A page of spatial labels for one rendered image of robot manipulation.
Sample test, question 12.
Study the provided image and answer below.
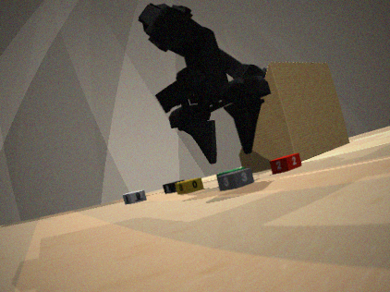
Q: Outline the red block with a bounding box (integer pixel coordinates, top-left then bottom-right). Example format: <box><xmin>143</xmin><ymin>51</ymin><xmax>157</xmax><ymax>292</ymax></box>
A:
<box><xmin>270</xmin><ymin>153</ymin><xmax>302</xmax><ymax>174</ymax></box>

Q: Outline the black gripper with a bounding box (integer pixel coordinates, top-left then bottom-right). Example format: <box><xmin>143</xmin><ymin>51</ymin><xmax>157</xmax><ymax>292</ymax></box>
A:
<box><xmin>168</xmin><ymin>55</ymin><xmax>271</xmax><ymax>164</ymax></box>

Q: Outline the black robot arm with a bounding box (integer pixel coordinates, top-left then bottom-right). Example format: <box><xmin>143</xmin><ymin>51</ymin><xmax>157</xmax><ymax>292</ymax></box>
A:
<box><xmin>138</xmin><ymin>3</ymin><xmax>267</xmax><ymax>113</ymax></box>

